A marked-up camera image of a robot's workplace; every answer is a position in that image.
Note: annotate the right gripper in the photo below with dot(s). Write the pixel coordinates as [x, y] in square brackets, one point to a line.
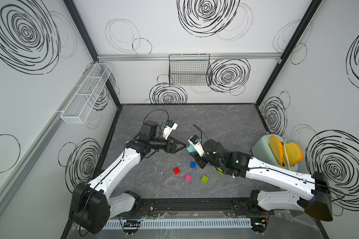
[199, 162]

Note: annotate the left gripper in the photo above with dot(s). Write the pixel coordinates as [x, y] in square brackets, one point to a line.
[172, 150]

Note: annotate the blue square lego brick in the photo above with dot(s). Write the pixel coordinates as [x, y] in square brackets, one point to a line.
[193, 164]

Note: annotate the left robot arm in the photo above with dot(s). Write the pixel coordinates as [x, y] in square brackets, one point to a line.
[92, 204]

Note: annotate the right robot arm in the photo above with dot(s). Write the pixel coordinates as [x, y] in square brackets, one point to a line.
[308, 193]

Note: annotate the small green lego brick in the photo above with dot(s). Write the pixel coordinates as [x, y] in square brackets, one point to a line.
[204, 179]

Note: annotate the long green lego brick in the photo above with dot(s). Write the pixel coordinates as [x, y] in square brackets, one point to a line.
[217, 171]

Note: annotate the pink square lego brick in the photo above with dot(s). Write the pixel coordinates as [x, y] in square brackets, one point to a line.
[188, 178]

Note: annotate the small red lego brick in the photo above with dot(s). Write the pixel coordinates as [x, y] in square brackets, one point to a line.
[176, 171]

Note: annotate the mint green toaster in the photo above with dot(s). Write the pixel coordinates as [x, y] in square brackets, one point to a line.
[261, 150]

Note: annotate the left toast slice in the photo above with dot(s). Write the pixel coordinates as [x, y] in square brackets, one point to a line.
[277, 149]

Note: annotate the toast slice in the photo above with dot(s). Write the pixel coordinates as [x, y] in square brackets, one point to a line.
[293, 153]
[277, 149]

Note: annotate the right toast slice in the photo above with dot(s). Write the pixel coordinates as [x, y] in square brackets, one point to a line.
[293, 153]

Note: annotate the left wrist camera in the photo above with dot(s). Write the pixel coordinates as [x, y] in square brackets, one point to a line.
[169, 127]

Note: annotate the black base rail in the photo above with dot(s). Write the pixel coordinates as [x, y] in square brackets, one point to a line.
[235, 206]

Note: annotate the grey slotted cable duct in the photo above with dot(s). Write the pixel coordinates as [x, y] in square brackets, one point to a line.
[228, 223]

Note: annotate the black wire basket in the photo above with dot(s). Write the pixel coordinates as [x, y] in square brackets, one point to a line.
[189, 69]

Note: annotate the white wire shelf basket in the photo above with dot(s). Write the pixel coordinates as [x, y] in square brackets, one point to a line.
[83, 102]

